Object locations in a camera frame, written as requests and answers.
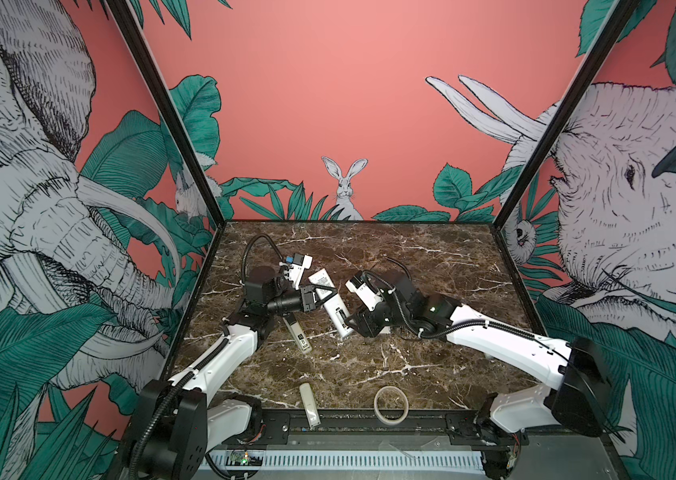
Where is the white remote battery cover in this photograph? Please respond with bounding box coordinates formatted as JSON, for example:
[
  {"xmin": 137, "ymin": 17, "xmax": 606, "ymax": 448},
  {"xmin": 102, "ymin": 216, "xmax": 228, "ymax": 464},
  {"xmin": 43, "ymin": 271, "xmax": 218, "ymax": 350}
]
[{"xmin": 299, "ymin": 383, "xmax": 321, "ymax": 430}]

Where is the black corrugated cable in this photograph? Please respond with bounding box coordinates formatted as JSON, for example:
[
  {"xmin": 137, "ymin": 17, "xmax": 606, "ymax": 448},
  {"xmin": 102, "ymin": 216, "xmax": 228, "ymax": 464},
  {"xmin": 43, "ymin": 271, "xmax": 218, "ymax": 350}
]
[{"xmin": 240, "ymin": 233, "xmax": 285, "ymax": 283}]

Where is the black front mounting rail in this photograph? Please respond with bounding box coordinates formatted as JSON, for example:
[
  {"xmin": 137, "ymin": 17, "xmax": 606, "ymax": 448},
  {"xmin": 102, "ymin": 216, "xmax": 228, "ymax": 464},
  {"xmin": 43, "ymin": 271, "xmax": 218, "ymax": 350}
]
[{"xmin": 241, "ymin": 409, "xmax": 606, "ymax": 448}]

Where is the white ventilation grille strip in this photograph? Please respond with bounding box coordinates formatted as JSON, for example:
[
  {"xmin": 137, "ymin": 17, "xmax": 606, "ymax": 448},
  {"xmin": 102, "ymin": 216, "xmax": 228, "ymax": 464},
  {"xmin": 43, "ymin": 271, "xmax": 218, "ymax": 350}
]
[{"xmin": 209, "ymin": 449, "xmax": 485, "ymax": 475}]

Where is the black white marker pen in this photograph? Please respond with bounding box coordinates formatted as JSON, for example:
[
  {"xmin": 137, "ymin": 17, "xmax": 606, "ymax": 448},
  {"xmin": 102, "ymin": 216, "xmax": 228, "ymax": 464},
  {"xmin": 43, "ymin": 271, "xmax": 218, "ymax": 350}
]
[{"xmin": 283, "ymin": 314, "xmax": 313, "ymax": 354}]

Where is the tape roll ring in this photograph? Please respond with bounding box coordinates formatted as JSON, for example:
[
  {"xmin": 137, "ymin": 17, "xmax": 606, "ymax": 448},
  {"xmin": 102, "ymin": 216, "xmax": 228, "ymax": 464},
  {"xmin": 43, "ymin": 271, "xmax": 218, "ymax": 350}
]
[{"xmin": 373, "ymin": 385, "xmax": 411, "ymax": 427}]

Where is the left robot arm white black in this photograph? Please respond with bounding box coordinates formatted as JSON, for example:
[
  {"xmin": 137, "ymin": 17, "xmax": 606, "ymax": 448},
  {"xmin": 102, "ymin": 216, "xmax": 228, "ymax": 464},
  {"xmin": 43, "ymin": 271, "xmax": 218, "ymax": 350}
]
[{"xmin": 118, "ymin": 267, "xmax": 338, "ymax": 479}]

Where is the left black frame post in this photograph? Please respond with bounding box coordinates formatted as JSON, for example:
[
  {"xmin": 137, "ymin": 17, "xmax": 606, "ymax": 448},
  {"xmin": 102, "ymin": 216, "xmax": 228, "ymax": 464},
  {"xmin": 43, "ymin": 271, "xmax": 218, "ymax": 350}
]
[{"xmin": 106, "ymin": 0, "xmax": 226, "ymax": 229}]

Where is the black frame post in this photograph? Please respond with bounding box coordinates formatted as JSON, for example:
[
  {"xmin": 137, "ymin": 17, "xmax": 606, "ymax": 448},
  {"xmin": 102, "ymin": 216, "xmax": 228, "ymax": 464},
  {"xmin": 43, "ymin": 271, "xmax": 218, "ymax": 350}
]
[
  {"xmin": 492, "ymin": 0, "xmax": 640, "ymax": 230},
  {"xmin": 106, "ymin": 0, "xmax": 226, "ymax": 229}
]

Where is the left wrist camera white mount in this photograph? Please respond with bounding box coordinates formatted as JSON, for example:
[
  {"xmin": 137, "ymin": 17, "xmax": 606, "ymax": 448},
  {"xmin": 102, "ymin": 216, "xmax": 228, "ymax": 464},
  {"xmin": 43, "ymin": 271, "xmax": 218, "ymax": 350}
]
[{"xmin": 280, "ymin": 254, "xmax": 313, "ymax": 290}]

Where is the small circuit board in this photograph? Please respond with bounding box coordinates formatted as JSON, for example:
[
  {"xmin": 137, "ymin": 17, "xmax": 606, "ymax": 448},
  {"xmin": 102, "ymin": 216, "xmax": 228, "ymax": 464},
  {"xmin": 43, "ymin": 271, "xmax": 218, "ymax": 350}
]
[{"xmin": 226, "ymin": 451, "xmax": 263, "ymax": 468}]

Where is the white remote control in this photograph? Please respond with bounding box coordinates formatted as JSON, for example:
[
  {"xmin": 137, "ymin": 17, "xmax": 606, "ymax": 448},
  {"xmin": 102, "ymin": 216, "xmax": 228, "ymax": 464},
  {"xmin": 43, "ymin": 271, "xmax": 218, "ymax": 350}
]
[{"xmin": 309, "ymin": 269, "xmax": 354, "ymax": 339}]

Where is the right black frame post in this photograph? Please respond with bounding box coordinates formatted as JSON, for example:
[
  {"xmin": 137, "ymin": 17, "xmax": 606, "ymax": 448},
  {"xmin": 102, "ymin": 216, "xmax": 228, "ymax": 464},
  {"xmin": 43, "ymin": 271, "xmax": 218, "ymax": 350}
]
[{"xmin": 492, "ymin": 0, "xmax": 640, "ymax": 230}]

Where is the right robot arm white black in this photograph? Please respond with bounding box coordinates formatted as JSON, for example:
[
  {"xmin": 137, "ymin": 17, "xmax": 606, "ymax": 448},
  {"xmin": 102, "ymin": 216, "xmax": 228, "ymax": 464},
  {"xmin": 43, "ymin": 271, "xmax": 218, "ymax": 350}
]
[{"xmin": 346, "ymin": 272, "xmax": 612, "ymax": 442}]

